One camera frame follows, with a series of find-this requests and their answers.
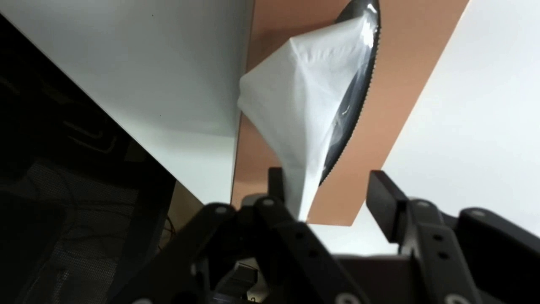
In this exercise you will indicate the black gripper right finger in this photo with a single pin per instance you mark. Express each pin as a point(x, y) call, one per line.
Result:
point(466, 258)

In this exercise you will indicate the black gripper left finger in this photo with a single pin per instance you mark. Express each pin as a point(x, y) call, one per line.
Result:
point(254, 258)

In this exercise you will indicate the white plastic bag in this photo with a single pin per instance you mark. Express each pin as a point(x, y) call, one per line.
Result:
point(297, 94)

